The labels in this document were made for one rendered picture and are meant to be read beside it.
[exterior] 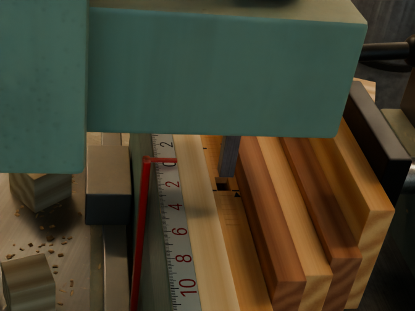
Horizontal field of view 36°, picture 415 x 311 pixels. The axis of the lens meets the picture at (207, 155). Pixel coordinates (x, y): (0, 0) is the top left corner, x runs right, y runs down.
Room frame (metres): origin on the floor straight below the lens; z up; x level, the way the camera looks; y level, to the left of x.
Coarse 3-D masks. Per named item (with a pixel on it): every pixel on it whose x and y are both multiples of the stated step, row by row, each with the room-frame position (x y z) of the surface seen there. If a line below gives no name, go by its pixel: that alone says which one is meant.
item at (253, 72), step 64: (128, 0) 0.28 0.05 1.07; (192, 0) 0.29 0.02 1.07; (256, 0) 0.30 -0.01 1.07; (320, 0) 0.32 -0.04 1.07; (128, 64) 0.27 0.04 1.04; (192, 64) 0.28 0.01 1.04; (256, 64) 0.29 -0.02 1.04; (320, 64) 0.29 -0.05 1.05; (128, 128) 0.27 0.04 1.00; (192, 128) 0.28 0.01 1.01; (256, 128) 0.29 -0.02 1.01; (320, 128) 0.30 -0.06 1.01
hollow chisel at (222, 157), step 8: (224, 136) 0.32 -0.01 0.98; (232, 136) 0.32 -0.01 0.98; (240, 136) 0.32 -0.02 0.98; (224, 144) 0.32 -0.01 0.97; (232, 144) 0.32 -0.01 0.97; (224, 152) 0.32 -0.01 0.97; (232, 152) 0.32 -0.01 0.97; (224, 160) 0.32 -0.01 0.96; (232, 160) 0.32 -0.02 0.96; (224, 168) 0.32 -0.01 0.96; (232, 168) 0.32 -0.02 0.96; (224, 176) 0.32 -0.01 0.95; (232, 176) 0.32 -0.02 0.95
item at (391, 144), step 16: (352, 96) 0.36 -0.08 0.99; (368, 96) 0.36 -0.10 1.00; (352, 112) 0.35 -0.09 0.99; (368, 112) 0.34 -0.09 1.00; (352, 128) 0.35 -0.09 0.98; (368, 128) 0.33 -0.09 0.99; (384, 128) 0.33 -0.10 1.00; (368, 144) 0.32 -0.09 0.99; (384, 144) 0.31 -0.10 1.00; (400, 144) 0.31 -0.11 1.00; (368, 160) 0.32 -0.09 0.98; (384, 160) 0.30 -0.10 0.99; (400, 160) 0.30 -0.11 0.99; (384, 176) 0.30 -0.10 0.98; (400, 176) 0.30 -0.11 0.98; (400, 192) 0.30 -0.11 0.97
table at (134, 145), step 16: (144, 240) 0.32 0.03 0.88; (384, 240) 0.34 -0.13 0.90; (144, 256) 0.31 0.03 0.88; (384, 256) 0.32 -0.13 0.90; (400, 256) 0.33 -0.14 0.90; (144, 272) 0.31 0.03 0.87; (384, 272) 0.31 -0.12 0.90; (400, 272) 0.31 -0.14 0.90; (144, 288) 0.30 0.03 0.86; (368, 288) 0.29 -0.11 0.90; (384, 288) 0.29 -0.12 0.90; (400, 288) 0.30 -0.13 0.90; (144, 304) 0.29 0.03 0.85; (368, 304) 0.28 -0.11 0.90; (384, 304) 0.28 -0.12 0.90; (400, 304) 0.28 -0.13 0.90
